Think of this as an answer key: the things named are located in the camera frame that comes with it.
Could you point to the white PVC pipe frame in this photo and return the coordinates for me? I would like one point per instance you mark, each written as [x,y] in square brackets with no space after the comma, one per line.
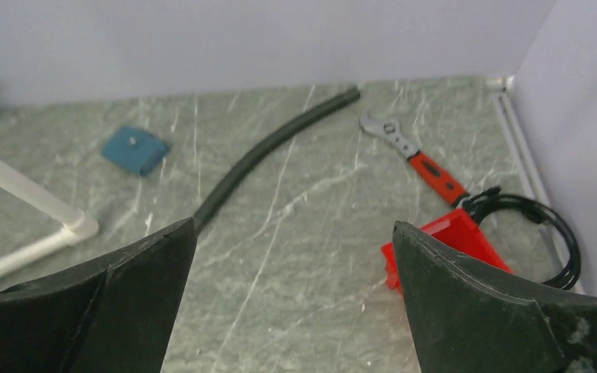
[35,224]

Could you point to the blue card holder wallet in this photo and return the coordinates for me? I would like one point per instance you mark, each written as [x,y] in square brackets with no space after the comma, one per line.
[135,150]

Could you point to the aluminium rail at right edge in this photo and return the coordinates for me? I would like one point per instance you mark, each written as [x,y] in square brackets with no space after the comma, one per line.
[532,184]

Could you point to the red plastic bin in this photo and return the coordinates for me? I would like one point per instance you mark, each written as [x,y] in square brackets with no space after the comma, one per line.
[458,231]

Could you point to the red-handled adjustable wrench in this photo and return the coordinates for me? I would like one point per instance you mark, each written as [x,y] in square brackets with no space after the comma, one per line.
[437,177]

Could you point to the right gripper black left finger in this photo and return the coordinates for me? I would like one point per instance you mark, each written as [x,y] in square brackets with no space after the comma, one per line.
[113,313]

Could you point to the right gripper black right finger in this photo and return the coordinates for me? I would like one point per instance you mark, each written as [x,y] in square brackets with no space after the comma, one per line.
[467,316]

